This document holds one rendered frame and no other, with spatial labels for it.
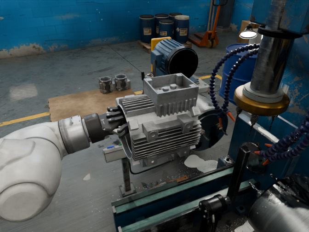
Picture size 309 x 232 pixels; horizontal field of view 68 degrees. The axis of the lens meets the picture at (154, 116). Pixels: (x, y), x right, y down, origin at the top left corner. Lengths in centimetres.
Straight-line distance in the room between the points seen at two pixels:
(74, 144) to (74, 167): 75
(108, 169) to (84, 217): 29
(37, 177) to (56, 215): 75
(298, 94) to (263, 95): 24
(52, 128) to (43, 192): 21
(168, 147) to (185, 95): 15
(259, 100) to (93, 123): 53
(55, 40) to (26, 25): 66
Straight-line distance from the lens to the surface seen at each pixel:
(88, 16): 625
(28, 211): 44
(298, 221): 77
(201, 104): 110
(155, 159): 62
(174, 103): 60
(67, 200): 120
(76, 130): 58
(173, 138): 61
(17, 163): 44
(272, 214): 80
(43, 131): 57
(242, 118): 108
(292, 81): 104
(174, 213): 95
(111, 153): 96
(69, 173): 131
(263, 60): 80
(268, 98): 82
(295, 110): 105
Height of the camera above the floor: 170
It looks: 33 degrees down
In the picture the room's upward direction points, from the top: straight up
